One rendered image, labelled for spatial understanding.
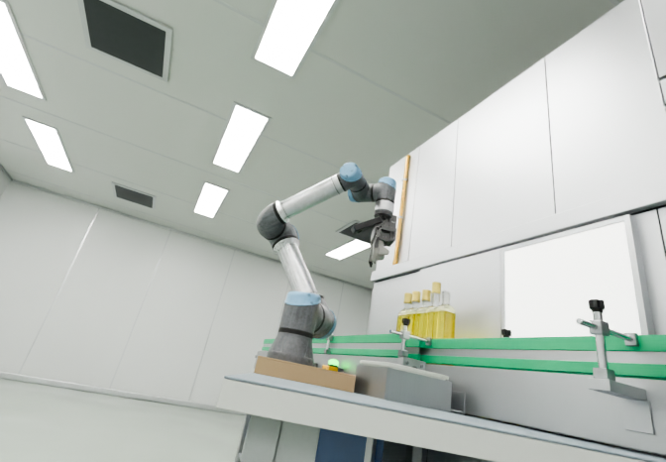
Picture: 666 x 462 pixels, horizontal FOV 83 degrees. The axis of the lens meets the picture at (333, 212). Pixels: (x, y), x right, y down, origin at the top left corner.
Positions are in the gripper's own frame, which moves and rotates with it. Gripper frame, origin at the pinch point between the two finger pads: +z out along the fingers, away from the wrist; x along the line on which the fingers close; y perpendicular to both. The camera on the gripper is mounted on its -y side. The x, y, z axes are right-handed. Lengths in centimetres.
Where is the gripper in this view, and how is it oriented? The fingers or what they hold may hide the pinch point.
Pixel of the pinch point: (371, 262)
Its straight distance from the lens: 140.2
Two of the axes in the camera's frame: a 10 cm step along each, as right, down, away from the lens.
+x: -1.3, 3.9, 9.1
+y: 9.8, 2.2, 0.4
